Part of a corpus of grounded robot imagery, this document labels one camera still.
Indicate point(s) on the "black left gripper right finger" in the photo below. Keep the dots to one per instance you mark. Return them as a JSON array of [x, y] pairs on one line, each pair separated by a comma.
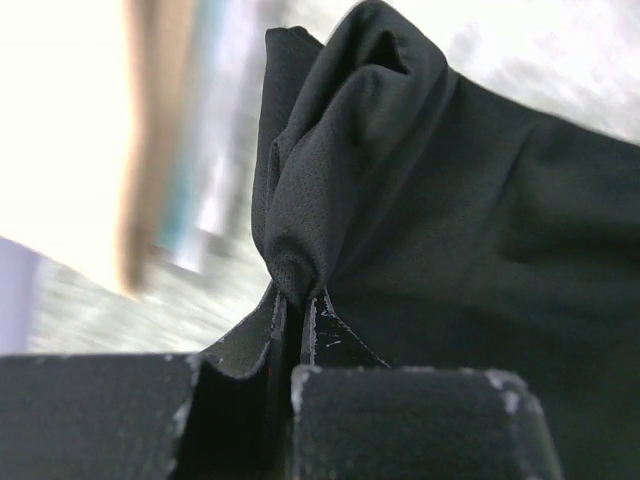
[[356, 418]]

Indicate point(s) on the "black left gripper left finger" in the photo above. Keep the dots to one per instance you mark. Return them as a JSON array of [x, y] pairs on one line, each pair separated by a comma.
[[148, 416]]

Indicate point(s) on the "black t shirt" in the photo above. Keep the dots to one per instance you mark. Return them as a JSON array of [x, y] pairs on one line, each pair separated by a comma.
[[453, 227]]

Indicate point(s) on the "teal folded t shirt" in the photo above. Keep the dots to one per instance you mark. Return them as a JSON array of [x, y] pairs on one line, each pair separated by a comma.
[[192, 150]]

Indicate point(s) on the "tan folded t shirt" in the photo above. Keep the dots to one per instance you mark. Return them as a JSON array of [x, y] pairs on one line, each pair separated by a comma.
[[158, 41]]

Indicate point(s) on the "white folded t shirt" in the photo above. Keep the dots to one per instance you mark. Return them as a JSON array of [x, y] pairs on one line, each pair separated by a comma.
[[235, 54]]

